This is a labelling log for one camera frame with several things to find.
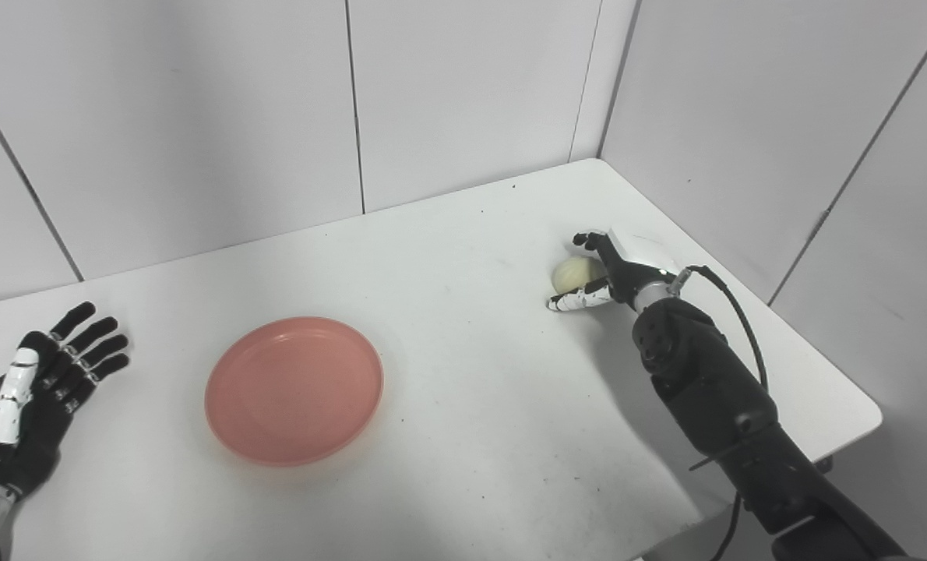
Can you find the pink round plate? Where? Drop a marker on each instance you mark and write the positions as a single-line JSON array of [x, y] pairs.
[[294, 389]]

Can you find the cream steamed bun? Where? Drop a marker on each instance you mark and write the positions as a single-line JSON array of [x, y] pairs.
[[574, 273]]

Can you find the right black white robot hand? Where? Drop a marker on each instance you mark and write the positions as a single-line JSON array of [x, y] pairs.
[[627, 265]]

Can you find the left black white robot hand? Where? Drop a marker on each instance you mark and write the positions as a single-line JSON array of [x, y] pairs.
[[35, 405]]

